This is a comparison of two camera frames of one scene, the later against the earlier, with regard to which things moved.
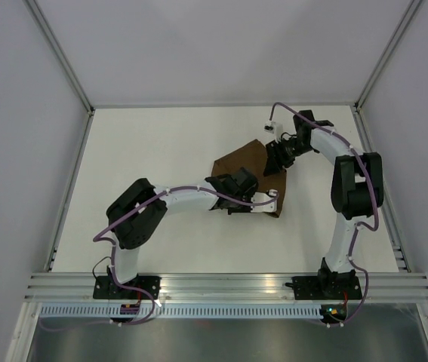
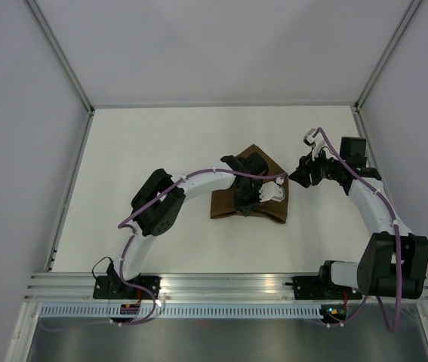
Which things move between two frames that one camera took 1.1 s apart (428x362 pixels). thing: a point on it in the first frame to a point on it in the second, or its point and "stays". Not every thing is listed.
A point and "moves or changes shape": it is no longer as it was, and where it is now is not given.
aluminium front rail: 72,286 stays
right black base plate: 324,288 stays
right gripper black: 276,161 to 306,166
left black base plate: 106,288 stays
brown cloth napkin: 253,156 moves or changes shape
